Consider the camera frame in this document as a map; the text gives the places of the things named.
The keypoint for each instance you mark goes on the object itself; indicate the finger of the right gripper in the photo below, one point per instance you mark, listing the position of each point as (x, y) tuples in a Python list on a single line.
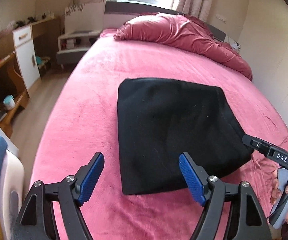
[(257, 144)]

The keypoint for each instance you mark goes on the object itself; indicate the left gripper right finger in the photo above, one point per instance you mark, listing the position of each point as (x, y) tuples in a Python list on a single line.
[(195, 177)]

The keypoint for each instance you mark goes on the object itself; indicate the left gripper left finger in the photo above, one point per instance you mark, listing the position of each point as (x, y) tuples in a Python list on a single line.
[(87, 177)]

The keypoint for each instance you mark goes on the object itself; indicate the black pants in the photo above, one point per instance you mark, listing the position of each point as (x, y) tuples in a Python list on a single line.
[(159, 119)]

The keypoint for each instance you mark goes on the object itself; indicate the pink bed with sheet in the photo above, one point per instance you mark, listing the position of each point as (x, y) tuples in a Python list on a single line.
[(84, 121)]

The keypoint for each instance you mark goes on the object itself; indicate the blue storage box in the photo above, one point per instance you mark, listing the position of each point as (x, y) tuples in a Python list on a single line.
[(11, 188)]

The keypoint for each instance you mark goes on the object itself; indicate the teal lidded cup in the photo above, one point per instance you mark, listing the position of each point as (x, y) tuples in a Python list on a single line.
[(9, 102)]

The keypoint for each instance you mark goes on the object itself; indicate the wooden desk shelf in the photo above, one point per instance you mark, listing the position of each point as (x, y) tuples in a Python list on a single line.
[(44, 34)]

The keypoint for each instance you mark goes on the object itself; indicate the white low bedside shelf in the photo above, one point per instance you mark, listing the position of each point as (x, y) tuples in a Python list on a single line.
[(73, 46)]

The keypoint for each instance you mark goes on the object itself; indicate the white cabinet with drawer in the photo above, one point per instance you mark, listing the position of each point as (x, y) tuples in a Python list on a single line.
[(25, 54)]

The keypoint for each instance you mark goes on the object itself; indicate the dark pink quilt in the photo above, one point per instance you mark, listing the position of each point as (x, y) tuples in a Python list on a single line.
[(184, 32)]

